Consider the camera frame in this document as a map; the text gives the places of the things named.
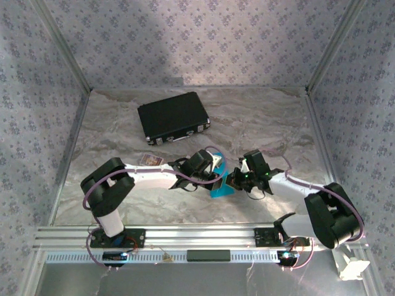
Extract blue square paper sheet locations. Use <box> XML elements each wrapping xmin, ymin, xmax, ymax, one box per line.
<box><xmin>209</xmin><ymin>152</ymin><xmax>238</xmax><ymax>200</ymax></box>

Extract small card packet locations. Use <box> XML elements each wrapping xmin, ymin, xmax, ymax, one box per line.
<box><xmin>140</xmin><ymin>152</ymin><xmax>164</xmax><ymax>168</ymax></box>

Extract black hard case, chrome latches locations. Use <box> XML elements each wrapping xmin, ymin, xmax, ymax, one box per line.
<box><xmin>137</xmin><ymin>91</ymin><xmax>212</xmax><ymax>146</ymax></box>

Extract black rectangular block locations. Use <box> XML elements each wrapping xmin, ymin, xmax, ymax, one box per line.
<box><xmin>186</xmin><ymin>249</ymin><xmax>231</xmax><ymax>263</ymax></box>

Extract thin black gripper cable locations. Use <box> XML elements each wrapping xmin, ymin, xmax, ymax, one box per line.
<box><xmin>246</xmin><ymin>188</ymin><xmax>268</xmax><ymax>201</ymax></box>

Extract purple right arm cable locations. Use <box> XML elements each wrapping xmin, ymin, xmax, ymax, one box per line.
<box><xmin>260</xmin><ymin>149</ymin><xmax>367</xmax><ymax>272</ymax></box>

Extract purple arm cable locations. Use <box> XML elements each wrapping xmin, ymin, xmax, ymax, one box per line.
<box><xmin>260</xmin><ymin>149</ymin><xmax>367</xmax><ymax>272</ymax></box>
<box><xmin>83</xmin><ymin>146</ymin><xmax>228</xmax><ymax>272</ymax></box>

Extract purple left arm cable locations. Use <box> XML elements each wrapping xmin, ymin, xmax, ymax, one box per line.
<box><xmin>83</xmin><ymin>146</ymin><xmax>228</xmax><ymax>272</ymax></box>

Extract aluminium mounting rail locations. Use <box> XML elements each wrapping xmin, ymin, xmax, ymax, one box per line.
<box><xmin>32</xmin><ymin>224</ymin><xmax>370</xmax><ymax>251</ymax></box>

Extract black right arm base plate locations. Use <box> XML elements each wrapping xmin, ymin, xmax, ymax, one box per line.
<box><xmin>253</xmin><ymin>227</ymin><xmax>311</xmax><ymax>247</ymax></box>

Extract aluminium side rail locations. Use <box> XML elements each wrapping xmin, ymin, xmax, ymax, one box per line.
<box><xmin>46</xmin><ymin>89</ymin><xmax>93</xmax><ymax>228</ymax></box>
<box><xmin>303</xmin><ymin>89</ymin><xmax>339</xmax><ymax>192</ymax></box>

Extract aluminium back rail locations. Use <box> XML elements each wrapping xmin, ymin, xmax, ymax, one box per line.
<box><xmin>91</xmin><ymin>85</ymin><xmax>308</xmax><ymax>93</ymax></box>

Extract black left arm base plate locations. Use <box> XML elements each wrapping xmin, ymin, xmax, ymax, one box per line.
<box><xmin>89</xmin><ymin>228</ymin><xmax>146</xmax><ymax>249</ymax></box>

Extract aluminium corner post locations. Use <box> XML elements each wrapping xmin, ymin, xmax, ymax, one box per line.
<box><xmin>304</xmin><ymin>0</ymin><xmax>368</xmax><ymax>93</ymax></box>
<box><xmin>30</xmin><ymin>0</ymin><xmax>93</xmax><ymax>93</ymax></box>

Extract white plastic bracket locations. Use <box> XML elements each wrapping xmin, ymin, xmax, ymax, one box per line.
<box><xmin>330</xmin><ymin>245</ymin><xmax>371</xmax><ymax>281</ymax></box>

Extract slotted cable duct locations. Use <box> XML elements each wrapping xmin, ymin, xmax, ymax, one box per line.
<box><xmin>44</xmin><ymin>251</ymin><xmax>280</xmax><ymax>263</ymax></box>

